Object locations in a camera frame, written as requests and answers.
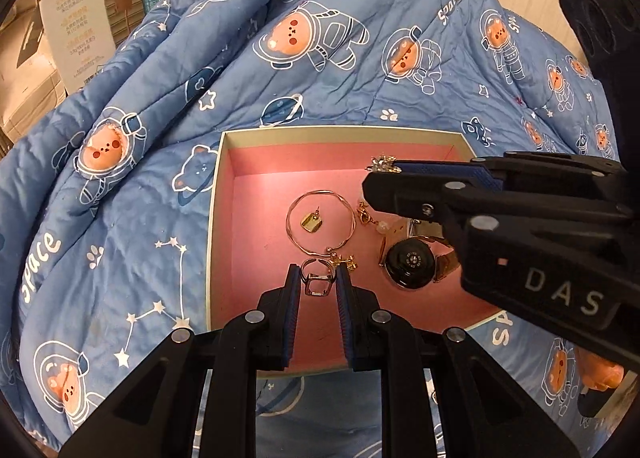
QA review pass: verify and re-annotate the thin gold bangle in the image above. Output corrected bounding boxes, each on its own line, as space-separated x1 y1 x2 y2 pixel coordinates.
285 190 357 257

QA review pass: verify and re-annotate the snowflake earring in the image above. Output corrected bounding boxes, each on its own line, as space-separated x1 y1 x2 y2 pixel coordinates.
367 152 402 175

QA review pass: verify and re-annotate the small pearl charm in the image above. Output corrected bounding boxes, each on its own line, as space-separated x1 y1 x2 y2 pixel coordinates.
375 220 396 251

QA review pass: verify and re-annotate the rose gold strap wristwatch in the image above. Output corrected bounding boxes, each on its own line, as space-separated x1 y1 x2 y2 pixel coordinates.
381 218 464 291

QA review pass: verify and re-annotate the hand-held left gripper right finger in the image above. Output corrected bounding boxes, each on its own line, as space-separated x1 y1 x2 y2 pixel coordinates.
335 265 571 458

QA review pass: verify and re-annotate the beige cardboard box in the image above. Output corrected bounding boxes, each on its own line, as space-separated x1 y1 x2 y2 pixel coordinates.
0 8 67 151

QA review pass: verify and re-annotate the tall white carton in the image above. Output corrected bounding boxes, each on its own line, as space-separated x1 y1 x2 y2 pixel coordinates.
39 0 119 94

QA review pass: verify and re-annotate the person's right hand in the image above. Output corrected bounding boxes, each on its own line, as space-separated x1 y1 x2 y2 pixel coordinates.
574 344 627 392

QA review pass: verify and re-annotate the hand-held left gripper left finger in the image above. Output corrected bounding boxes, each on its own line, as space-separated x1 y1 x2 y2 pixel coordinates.
60 263 301 458

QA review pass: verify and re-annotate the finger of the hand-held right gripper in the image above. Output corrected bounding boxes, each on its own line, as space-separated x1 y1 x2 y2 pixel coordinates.
362 170 634 245
397 151 629 199

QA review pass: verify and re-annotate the blue astronaut bear printed blanket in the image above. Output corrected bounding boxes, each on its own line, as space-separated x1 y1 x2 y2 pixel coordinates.
0 0 628 458

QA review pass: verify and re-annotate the gold square pendant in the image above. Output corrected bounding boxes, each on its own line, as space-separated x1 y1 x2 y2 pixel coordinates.
299 209 327 235

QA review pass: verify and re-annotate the mint green box pink inside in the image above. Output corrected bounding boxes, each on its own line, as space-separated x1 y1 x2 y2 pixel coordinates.
205 125 501 380

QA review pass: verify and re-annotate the silver square frame ring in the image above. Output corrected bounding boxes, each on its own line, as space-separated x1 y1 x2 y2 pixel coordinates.
300 258 337 297

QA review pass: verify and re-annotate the gold bar earring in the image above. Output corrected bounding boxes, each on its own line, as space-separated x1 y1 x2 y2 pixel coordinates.
327 249 360 270

